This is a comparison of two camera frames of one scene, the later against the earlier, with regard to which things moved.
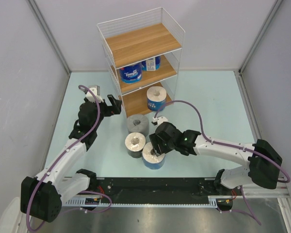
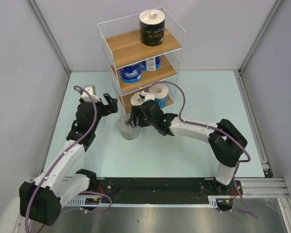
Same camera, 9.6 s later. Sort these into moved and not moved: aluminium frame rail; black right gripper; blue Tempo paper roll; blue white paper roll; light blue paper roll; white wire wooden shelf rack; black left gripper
Moved: light blue paper roll; black right gripper
Not moved: aluminium frame rail; blue white paper roll; blue Tempo paper roll; black left gripper; white wire wooden shelf rack
